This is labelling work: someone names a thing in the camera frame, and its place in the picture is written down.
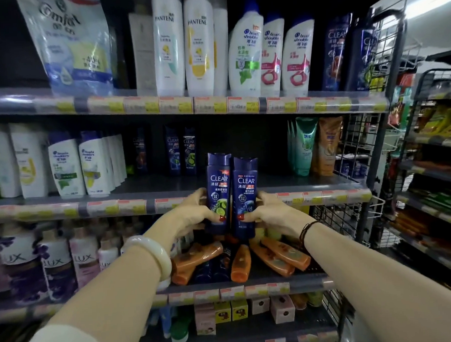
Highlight orange shampoo tube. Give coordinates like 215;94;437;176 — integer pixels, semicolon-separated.
308;115;346;177

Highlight dark bead bracelet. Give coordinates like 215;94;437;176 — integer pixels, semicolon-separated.
298;220;323;251

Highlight grey wire grid rack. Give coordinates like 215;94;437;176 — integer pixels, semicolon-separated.
301;11;434;252

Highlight large pink soap box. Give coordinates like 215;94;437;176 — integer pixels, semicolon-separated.
269;294;297;325

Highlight white blue-cap shampoo bottle green label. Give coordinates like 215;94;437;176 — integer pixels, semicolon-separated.
224;0;268;100

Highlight small white body wash bottle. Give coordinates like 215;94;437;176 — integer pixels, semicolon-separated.
96;234;120;273

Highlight beige conditioner bottle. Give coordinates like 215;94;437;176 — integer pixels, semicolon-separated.
127;8;158;98

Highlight person's left hand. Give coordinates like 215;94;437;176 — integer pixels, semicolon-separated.
156;187;227;253

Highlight orange shampoo bottle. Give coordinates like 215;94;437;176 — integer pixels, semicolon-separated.
169;241;225;286
260;234;313;273
229;243;253;283
249;238;296;280

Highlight purple body wash bottle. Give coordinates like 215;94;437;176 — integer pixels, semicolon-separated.
36;229;77;301
0;227;45;303

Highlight person's left forearm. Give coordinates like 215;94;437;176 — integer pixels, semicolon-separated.
34;216;182;342

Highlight pink body wash bottle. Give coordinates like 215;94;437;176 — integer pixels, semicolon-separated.
68;224;101;289

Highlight person's right forearm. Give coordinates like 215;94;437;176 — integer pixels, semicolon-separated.
302;215;451;342

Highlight rows of snack packets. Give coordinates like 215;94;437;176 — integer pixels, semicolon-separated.
384;72;451;266

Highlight white soap box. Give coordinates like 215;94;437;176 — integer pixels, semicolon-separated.
248;297;271;316

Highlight white blue-cap shampoo bottle pink label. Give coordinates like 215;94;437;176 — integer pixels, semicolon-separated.
277;15;319;99
257;13;290;99

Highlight large dark blue shampoo bottle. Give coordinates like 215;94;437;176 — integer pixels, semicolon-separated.
340;17;382;92
318;13;358;93

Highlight person's right hand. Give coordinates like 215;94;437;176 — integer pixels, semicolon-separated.
236;188;307;246

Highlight side shelving unit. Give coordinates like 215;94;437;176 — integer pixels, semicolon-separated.
377;50;451;295

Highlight grey shelf frame post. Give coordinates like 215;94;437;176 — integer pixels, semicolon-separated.
343;8;419;250

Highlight yellow soap box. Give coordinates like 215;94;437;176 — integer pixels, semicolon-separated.
230;299;249;321
214;300;233;324

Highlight row of white bottles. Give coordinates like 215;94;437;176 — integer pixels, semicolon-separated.
103;132;128;188

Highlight blue white refill pouch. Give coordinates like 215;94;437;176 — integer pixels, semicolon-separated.
15;0;115;101

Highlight teal shampoo tube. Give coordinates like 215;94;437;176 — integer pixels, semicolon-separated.
286;116;321;178

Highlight dark blue shampoo bottle green label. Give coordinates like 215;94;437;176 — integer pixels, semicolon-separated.
203;151;236;235

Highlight tall plain white bottle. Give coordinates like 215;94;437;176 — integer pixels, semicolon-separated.
209;0;233;98

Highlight small white blue-cap shampoo bottle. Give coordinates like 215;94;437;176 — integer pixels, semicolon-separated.
46;130;86;199
77;130;112;196

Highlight tall white shampoo bottle yellow label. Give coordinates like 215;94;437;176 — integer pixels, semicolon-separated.
181;0;218;98

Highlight lying dark blue bottle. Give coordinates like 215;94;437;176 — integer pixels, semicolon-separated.
193;248;233;284

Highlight white jade bangle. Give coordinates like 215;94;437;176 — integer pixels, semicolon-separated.
122;234;174;285

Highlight dark shampoo bottle red label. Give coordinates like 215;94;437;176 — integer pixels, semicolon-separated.
132;127;148;175

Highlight green capped tube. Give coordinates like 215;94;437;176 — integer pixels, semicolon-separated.
170;317;190;342

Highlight blue tube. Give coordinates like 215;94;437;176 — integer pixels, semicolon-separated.
159;305;175;339

